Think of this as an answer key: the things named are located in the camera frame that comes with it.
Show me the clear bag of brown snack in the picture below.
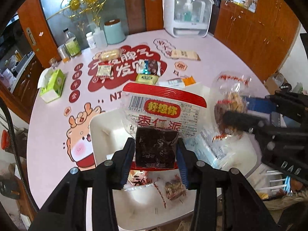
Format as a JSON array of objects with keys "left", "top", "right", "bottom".
[{"left": 209, "top": 71, "right": 253, "bottom": 142}]

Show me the orange white snack pack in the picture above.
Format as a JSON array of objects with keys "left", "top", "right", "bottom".
[{"left": 156, "top": 76, "right": 196, "bottom": 89}]

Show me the beige red Lipo biscuit pack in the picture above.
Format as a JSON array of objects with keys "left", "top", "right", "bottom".
[{"left": 96, "top": 64, "right": 112, "bottom": 78}]

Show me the blue white snack pack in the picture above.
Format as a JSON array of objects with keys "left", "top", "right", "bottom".
[{"left": 137, "top": 60, "right": 151, "bottom": 74}]

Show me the clear pack brown nut snack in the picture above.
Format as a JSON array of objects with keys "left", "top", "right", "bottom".
[{"left": 164, "top": 174, "right": 186, "bottom": 201}]

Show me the white storage tray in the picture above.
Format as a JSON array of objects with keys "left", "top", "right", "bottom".
[{"left": 90, "top": 108, "right": 260, "bottom": 230}]

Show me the red white jujube snack bag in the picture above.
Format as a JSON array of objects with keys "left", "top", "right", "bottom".
[{"left": 121, "top": 82, "right": 207, "bottom": 138}]

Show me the yellow green snack pack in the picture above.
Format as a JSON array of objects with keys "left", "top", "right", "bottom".
[{"left": 135, "top": 74, "right": 159, "bottom": 85}]

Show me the pink printed table mat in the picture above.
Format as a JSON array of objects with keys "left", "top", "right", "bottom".
[{"left": 27, "top": 30, "right": 268, "bottom": 207}]

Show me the dark red small snack pack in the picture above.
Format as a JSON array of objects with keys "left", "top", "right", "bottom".
[{"left": 148, "top": 59, "right": 161, "bottom": 77}]

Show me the clear wrapped yellow cookie pack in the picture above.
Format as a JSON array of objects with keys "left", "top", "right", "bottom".
[{"left": 99, "top": 49, "right": 122, "bottom": 62}]

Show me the green tissue box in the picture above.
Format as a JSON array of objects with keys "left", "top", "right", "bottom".
[{"left": 37, "top": 67, "right": 66, "bottom": 103}]

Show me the beige long snack pack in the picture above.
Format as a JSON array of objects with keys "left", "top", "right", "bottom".
[{"left": 171, "top": 49, "right": 200, "bottom": 60}]

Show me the wooden cabinet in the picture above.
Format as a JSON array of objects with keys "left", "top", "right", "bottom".
[{"left": 214, "top": 0, "right": 299, "bottom": 81}]

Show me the silver orange drink can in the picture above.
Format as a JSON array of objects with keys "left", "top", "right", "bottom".
[{"left": 57, "top": 44, "right": 70, "bottom": 63}]

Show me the small glass jar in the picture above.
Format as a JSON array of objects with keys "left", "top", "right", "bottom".
[{"left": 49, "top": 57, "right": 59, "bottom": 70}]

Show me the white squeeze wash bottle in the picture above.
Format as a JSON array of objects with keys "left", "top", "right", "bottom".
[{"left": 87, "top": 23, "right": 108, "bottom": 49}]

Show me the teal canister with brown lid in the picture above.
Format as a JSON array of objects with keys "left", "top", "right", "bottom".
[{"left": 104, "top": 19, "right": 126, "bottom": 44}]

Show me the green label glass bottle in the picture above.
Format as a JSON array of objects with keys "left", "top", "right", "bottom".
[{"left": 63, "top": 28, "right": 81, "bottom": 57}]

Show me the small white pill bottle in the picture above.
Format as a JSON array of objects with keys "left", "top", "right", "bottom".
[{"left": 86, "top": 32, "right": 96, "bottom": 49}]

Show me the white cosmetics storage box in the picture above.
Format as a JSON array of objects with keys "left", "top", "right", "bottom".
[{"left": 162, "top": 0, "right": 214, "bottom": 38}]

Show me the glass sliding door gold ornament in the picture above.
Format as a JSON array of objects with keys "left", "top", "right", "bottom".
[{"left": 17, "top": 0, "right": 163, "bottom": 68}]

